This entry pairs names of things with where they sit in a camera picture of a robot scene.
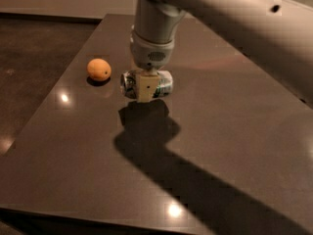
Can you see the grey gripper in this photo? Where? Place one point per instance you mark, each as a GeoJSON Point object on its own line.
{"type": "Point", "coordinates": [151, 54]}

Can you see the crushed green 7up can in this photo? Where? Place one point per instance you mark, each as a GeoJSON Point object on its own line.
{"type": "Point", "coordinates": [128, 84]}

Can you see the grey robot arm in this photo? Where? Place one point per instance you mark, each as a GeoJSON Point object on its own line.
{"type": "Point", "coordinates": [275, 34]}

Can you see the orange fruit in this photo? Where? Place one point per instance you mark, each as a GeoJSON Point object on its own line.
{"type": "Point", "coordinates": [99, 70]}

